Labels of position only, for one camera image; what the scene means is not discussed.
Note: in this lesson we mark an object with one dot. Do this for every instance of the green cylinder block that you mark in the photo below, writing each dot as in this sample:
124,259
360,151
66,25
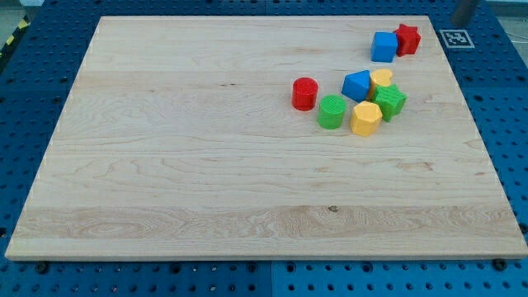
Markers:
331,112

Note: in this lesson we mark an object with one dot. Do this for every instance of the blue triangular prism block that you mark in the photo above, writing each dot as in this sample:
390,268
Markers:
356,85

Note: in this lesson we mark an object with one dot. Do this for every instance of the wooden board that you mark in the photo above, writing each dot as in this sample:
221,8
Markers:
178,142

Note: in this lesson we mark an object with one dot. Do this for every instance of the black bolt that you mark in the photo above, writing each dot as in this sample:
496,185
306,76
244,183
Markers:
499,264
42,267

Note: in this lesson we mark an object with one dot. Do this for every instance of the white fiducial marker tag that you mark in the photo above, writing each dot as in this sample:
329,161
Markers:
456,39

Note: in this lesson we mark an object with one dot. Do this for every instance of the black bolt front left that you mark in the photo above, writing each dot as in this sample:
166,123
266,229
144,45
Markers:
42,267

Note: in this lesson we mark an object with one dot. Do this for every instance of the green star block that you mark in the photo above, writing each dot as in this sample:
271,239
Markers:
390,101

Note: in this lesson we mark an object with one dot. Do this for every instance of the yellow heart block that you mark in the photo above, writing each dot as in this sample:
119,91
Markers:
380,77

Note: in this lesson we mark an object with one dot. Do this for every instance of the red star block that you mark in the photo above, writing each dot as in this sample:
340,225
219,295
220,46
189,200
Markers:
408,39

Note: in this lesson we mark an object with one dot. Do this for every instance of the red cylinder block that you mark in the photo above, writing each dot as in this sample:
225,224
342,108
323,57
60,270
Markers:
304,93

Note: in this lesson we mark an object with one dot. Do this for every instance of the yellow hexagon block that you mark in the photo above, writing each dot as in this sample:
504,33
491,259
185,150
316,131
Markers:
365,118

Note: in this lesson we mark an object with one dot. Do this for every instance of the black bolt front right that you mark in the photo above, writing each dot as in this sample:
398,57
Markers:
499,264

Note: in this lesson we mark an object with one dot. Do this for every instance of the blue cube block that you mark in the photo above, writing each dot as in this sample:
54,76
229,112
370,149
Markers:
383,47

